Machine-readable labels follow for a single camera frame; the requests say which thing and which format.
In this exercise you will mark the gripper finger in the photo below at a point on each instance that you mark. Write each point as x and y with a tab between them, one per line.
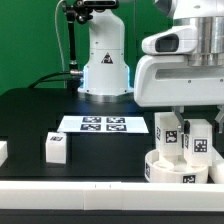
220	118
184	125

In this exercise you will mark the white left barrier wall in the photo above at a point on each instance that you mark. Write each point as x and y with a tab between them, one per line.
3	152

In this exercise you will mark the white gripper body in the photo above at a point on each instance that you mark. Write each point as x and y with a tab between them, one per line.
173	73

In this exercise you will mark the white front barrier wall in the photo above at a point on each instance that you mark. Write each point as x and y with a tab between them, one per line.
111	196

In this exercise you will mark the white barrier wall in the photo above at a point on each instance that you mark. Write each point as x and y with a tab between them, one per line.
111	196
216	171
3	152

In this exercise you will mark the white round stool seat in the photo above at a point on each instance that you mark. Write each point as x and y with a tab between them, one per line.
159	170

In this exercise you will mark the black camera on mount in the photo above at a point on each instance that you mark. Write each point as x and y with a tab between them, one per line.
101	4

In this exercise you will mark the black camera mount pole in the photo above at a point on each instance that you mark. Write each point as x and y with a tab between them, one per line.
81	14

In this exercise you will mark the white right barrier wall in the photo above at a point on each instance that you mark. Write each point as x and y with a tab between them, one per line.
216	171

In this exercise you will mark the white marker sheet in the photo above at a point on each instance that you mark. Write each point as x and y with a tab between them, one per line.
102	124

